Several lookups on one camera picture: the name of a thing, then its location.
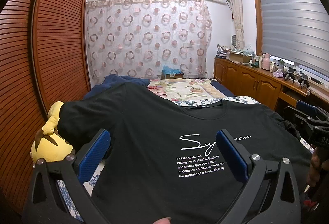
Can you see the wooden louvered wardrobe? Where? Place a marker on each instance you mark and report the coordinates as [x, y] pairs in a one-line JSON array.
[[43, 60]]

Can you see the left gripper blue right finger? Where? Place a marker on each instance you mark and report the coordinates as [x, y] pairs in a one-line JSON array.
[[242, 164]]

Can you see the blue item in box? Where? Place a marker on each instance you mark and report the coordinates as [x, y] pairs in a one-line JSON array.
[[170, 73]]

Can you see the right hand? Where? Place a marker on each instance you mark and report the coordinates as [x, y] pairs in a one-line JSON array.
[[314, 169]]

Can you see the cardboard box on sideboard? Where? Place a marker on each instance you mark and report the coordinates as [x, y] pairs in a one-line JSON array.
[[239, 57]]

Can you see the beige tied curtain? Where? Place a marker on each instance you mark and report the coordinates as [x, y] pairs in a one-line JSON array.
[[237, 11]]

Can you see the grey window blind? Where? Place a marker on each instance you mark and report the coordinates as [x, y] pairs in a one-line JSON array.
[[296, 30]]

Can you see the pink thermos bottle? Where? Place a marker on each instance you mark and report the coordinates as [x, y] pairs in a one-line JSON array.
[[266, 61]]

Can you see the floral pink bedspread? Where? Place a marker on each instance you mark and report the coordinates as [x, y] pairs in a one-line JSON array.
[[181, 89]]

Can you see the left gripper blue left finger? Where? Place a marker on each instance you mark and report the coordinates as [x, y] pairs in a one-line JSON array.
[[90, 155]]

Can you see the circle patterned sheer curtain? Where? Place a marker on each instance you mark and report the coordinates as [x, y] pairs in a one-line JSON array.
[[138, 38]]

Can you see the navy folded garment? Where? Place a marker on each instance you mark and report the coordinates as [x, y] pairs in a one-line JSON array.
[[113, 80]]

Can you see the blue floral white quilt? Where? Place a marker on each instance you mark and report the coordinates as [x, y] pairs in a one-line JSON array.
[[209, 101]]

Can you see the yellow plush toy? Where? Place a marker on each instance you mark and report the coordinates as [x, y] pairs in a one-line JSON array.
[[48, 144]]

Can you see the black printed t-shirt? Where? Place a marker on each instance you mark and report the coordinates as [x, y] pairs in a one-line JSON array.
[[163, 160]]

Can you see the wooden sideboard cabinet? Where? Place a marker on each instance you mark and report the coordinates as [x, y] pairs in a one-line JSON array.
[[261, 85]]

